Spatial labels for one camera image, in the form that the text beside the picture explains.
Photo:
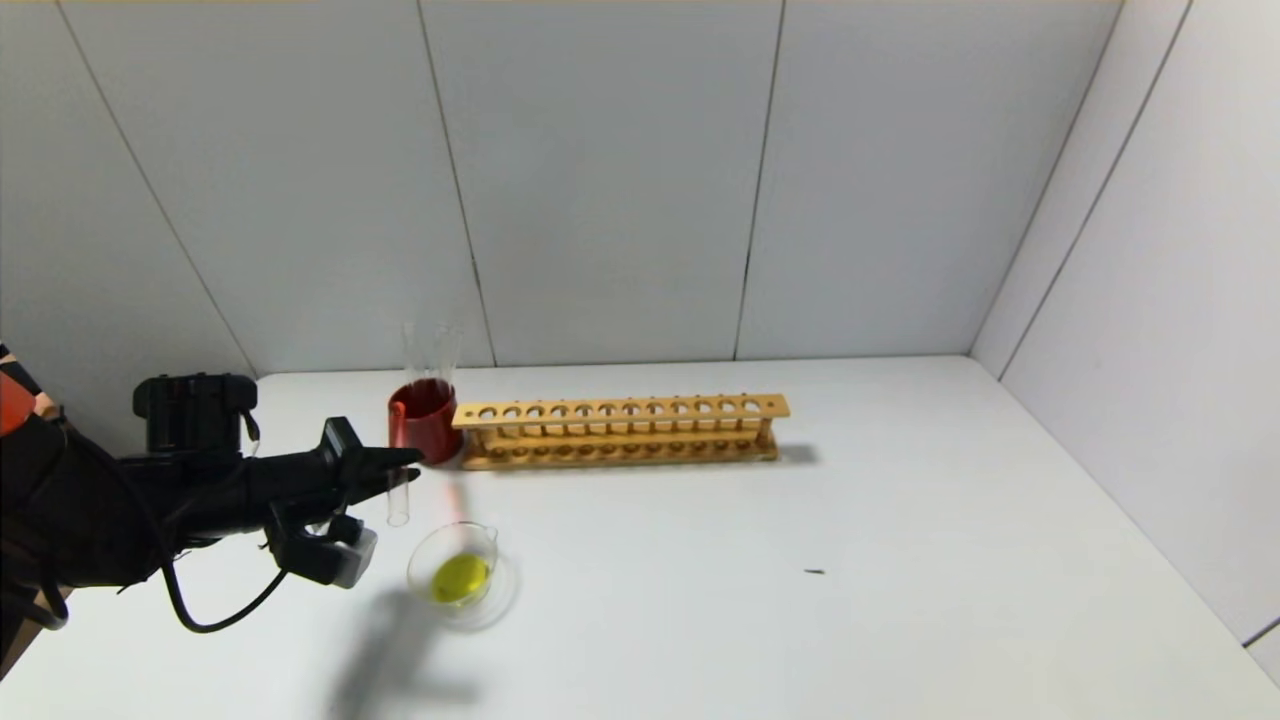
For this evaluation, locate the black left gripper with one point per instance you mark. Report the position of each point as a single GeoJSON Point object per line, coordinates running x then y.
{"type": "Point", "coordinates": [343, 453]}

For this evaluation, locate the test tube with red pigment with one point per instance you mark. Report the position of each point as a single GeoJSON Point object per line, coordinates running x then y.
{"type": "Point", "coordinates": [399, 505]}

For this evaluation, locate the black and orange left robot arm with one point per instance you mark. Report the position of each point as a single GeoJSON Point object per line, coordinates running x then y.
{"type": "Point", "coordinates": [90, 520]}

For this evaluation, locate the empty clear test tube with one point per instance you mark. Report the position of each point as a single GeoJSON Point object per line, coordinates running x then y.
{"type": "Point", "coordinates": [455, 355]}
{"type": "Point", "coordinates": [410, 350]}

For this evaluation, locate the wooden test tube rack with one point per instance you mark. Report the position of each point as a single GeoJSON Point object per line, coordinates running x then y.
{"type": "Point", "coordinates": [640, 408]}

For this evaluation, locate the dark red cup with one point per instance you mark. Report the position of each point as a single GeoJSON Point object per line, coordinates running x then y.
{"type": "Point", "coordinates": [425, 430]}

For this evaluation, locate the clear glass beaker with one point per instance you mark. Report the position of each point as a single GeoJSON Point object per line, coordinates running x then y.
{"type": "Point", "coordinates": [460, 580]}

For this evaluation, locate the white and grey wrist camera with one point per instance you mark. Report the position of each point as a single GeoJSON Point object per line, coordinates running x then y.
{"type": "Point", "coordinates": [335, 560]}

